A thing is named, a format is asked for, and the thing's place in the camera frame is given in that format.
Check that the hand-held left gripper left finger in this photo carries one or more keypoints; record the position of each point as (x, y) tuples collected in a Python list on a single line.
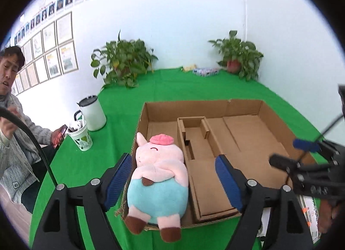
[(118, 180)]

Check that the white cup with green pattern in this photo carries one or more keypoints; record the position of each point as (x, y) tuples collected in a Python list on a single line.
[(82, 139)]

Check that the white and green medicine box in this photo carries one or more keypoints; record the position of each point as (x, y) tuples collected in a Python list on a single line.
[(310, 212)]

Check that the leafy potted plant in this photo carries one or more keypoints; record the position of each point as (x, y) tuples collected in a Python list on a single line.
[(124, 59)]

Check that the potted plant in red pot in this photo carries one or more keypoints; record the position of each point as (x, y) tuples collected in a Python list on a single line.
[(237, 53)]

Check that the blue patterned tissue packet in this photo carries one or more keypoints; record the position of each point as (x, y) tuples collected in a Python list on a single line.
[(206, 71)]

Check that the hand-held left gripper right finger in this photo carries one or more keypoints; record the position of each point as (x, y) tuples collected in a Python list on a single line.
[(226, 182)]

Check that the group of framed certificates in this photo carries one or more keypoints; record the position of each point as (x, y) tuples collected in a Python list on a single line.
[(64, 50)]

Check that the small yellow packet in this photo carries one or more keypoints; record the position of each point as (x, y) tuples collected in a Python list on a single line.
[(189, 68)]

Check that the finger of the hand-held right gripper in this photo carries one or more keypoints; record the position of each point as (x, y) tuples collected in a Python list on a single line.
[(283, 161), (306, 145)]

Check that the brown cardboard box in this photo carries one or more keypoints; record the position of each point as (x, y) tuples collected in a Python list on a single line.
[(242, 131)]

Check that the green tablecloth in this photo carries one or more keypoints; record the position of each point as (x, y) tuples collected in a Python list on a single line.
[(121, 104)]

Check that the pink pig plush toy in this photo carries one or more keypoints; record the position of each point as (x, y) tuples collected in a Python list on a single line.
[(159, 163)]

